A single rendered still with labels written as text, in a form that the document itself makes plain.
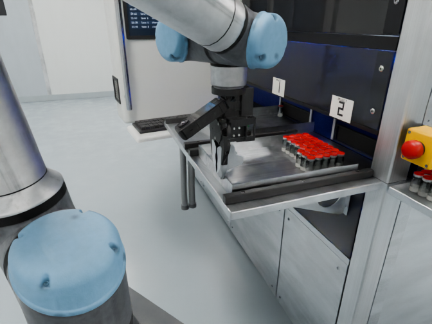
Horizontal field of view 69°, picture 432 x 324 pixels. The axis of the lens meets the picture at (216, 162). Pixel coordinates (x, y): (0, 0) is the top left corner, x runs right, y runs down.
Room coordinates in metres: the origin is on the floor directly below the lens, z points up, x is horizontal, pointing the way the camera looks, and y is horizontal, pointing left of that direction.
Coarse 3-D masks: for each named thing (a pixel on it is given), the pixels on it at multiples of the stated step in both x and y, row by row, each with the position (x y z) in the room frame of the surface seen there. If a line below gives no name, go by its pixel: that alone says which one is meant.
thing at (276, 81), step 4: (276, 80) 1.19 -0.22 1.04; (280, 80) 1.16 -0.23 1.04; (284, 80) 1.14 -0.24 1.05; (276, 84) 1.18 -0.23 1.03; (280, 84) 1.16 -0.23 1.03; (284, 84) 1.13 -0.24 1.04; (276, 88) 1.18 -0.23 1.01; (280, 88) 1.16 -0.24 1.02; (284, 88) 1.13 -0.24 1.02; (272, 92) 1.21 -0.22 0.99; (276, 92) 1.18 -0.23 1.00; (280, 92) 1.15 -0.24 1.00
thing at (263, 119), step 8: (256, 112) 1.29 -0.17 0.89; (264, 112) 1.30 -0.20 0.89; (272, 112) 1.31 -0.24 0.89; (256, 120) 1.21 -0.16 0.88; (264, 120) 1.21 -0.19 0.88; (272, 120) 1.21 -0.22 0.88; (280, 120) 1.21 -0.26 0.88; (288, 120) 1.21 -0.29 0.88; (248, 128) 1.11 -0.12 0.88; (256, 128) 1.01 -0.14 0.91; (264, 128) 1.01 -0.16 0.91; (272, 128) 1.02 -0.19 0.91; (280, 128) 1.03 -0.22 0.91; (288, 128) 1.04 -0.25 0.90; (296, 128) 1.05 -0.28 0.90; (304, 128) 1.06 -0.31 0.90; (312, 128) 1.08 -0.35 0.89
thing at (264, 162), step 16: (208, 144) 0.86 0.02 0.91; (240, 144) 0.89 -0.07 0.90; (256, 144) 0.91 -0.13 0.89; (272, 144) 0.93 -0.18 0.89; (208, 160) 0.76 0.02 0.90; (256, 160) 0.81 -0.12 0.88; (272, 160) 0.81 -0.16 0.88; (288, 160) 0.81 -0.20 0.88; (224, 176) 0.65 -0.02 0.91; (240, 176) 0.71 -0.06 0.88; (256, 176) 0.71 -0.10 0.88; (272, 176) 0.71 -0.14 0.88; (288, 176) 0.65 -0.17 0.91; (304, 176) 0.67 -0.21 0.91; (320, 176) 0.68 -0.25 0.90
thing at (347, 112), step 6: (336, 96) 0.88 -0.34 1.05; (336, 102) 0.87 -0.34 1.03; (348, 102) 0.83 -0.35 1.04; (330, 108) 0.89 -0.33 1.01; (336, 108) 0.87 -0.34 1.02; (348, 108) 0.83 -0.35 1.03; (330, 114) 0.89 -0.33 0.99; (336, 114) 0.87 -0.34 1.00; (348, 114) 0.82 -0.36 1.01; (348, 120) 0.82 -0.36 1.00
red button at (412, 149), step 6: (408, 144) 0.61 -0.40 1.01; (414, 144) 0.60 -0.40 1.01; (420, 144) 0.60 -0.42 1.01; (402, 150) 0.62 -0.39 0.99; (408, 150) 0.60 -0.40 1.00; (414, 150) 0.59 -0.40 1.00; (420, 150) 0.59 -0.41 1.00; (408, 156) 0.60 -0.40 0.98; (414, 156) 0.59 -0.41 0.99; (420, 156) 0.60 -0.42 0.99
